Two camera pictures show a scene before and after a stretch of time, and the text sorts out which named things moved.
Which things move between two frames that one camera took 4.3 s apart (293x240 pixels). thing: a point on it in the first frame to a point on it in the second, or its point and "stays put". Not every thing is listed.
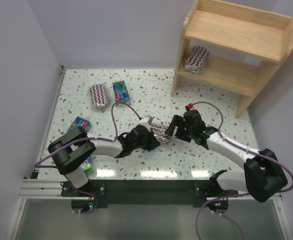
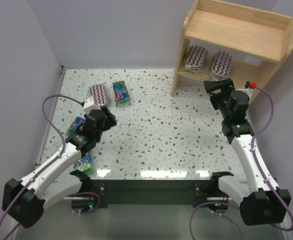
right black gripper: x=180 y=130 to x=218 y=89
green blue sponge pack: x=120 y=92 stays put
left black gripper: x=149 y=139 to x=108 y=117
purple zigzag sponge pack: x=99 y=95 stays put
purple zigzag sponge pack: x=194 y=62 stays put
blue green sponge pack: x=81 y=123 stays put
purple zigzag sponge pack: x=159 y=132 to x=221 y=62
